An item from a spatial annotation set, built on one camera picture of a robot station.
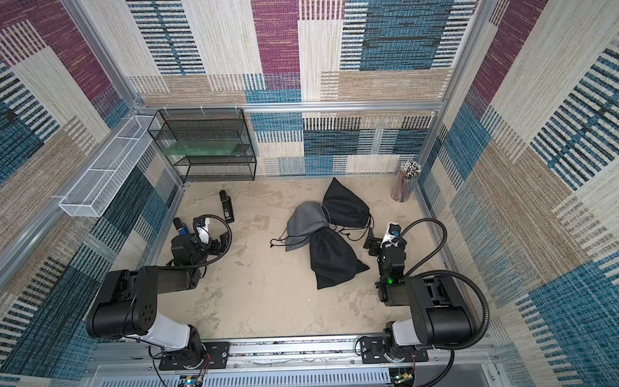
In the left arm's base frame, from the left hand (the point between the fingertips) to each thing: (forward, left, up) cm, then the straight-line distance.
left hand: (217, 231), depth 94 cm
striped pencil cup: (+19, -75, +4) cm, 78 cm away
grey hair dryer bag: (+7, -35, -2) cm, 36 cm away
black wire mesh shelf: (+37, +5, +23) cm, 44 cm away
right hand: (-3, -63, +2) cm, 63 cm away
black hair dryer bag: (+11, -49, -1) cm, 50 cm away
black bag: (-13, -43, 0) cm, 45 cm away
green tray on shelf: (+26, +7, +19) cm, 33 cm away
